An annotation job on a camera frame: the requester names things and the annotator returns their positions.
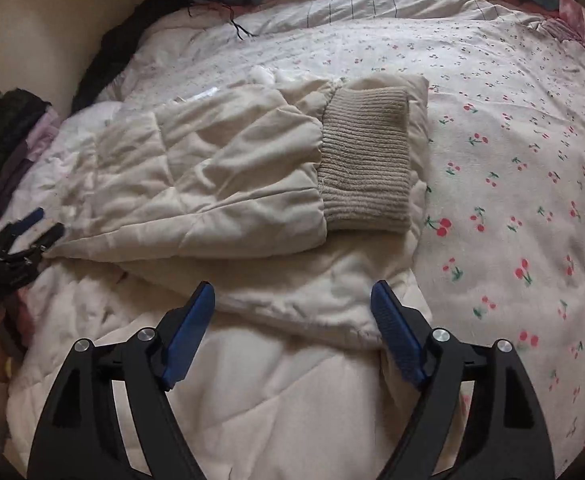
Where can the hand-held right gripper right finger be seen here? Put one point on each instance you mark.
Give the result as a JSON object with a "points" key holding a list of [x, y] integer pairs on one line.
{"points": [[397, 336]]}

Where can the black crumpled jacket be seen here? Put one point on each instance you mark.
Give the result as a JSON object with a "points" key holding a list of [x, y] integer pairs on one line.
{"points": [[122, 45]]}

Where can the pink bed sheet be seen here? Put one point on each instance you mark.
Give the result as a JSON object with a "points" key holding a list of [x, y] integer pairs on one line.
{"points": [[577, 20]]}

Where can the cherry print white quilt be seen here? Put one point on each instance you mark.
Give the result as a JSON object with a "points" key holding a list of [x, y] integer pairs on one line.
{"points": [[497, 135]]}

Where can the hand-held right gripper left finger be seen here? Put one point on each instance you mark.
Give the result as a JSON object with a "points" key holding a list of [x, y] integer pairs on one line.
{"points": [[190, 331]]}

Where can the dark purple folded garment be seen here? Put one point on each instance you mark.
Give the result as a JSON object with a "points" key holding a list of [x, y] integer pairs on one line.
{"points": [[10, 180]]}

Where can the black puffer jacket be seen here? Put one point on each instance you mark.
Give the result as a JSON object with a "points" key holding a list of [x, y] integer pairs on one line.
{"points": [[2, 125]]}

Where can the cream quilted coat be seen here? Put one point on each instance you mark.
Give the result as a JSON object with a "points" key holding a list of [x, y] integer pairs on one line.
{"points": [[197, 170]]}

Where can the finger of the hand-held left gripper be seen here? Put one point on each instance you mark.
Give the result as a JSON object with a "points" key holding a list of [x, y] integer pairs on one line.
{"points": [[47, 239], [31, 219]]}

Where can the lilac folded garment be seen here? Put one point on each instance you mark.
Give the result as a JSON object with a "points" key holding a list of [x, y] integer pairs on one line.
{"points": [[45, 132]]}

